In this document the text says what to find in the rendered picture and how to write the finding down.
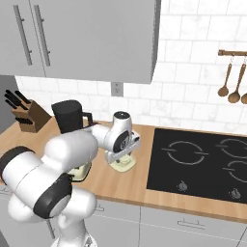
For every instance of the grey drawer front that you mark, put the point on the grey drawer front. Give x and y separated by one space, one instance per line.
119 225
199 236

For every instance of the grey hob knob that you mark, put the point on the grey hob knob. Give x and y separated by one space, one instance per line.
234 193
183 186

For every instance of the black blender with cream base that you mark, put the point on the black blender with cream base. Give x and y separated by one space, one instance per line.
68 116

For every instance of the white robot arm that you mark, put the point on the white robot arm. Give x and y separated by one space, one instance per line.
35 180

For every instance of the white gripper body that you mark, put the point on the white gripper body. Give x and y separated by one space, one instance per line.
116 156

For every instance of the wooden hanging rail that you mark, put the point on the wooden hanging rail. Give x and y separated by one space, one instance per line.
233 53

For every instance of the grey wall socket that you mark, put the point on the grey wall socket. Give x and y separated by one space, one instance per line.
117 89

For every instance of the grey wall cupboard door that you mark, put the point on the grey wall cupboard door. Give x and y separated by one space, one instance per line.
96 38
13 38

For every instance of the grey base cupboard door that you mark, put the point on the grey base cupboard door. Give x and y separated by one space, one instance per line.
19 233

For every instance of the black hob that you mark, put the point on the black hob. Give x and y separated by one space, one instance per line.
205 173

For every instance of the wooden knife block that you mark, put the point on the wooden knife block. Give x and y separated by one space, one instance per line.
33 119

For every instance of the wooden spoon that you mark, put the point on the wooden spoon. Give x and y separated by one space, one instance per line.
234 97
244 98
223 91

